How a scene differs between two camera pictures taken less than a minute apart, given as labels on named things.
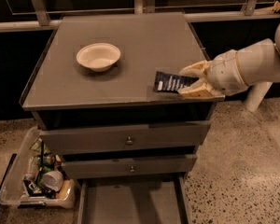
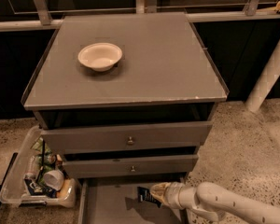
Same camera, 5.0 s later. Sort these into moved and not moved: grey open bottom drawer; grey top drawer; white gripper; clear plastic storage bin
Moved: white gripper
Not moved: grey open bottom drawer; clear plastic storage bin; grey top drawer
